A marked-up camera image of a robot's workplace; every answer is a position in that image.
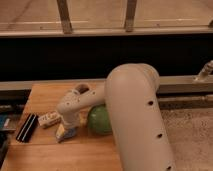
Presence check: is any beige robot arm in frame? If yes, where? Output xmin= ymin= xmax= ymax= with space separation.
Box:
xmin=57 ymin=64 xmax=176 ymax=171

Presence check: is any black striped block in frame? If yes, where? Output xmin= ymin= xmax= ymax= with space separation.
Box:
xmin=16 ymin=114 xmax=38 ymax=143

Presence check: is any small white printed box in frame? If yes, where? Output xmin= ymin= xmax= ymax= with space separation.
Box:
xmin=38 ymin=111 xmax=61 ymax=128

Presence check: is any metal railing frame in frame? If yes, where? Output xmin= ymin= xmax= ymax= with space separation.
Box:
xmin=0 ymin=0 xmax=213 ymax=37

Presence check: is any green bowl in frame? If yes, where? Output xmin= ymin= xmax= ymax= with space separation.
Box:
xmin=87 ymin=105 xmax=112 ymax=135

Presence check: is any grey metal bracket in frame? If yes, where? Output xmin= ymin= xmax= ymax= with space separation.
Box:
xmin=194 ymin=60 xmax=213 ymax=82

